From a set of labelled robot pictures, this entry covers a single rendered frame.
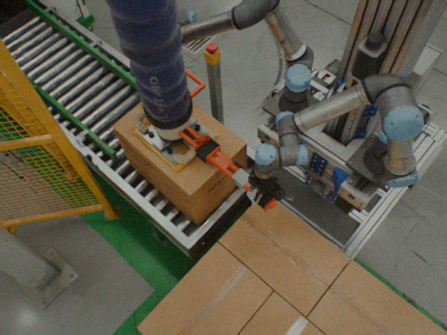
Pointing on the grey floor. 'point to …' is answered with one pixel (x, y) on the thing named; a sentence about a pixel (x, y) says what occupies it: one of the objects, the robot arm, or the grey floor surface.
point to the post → (215, 84)
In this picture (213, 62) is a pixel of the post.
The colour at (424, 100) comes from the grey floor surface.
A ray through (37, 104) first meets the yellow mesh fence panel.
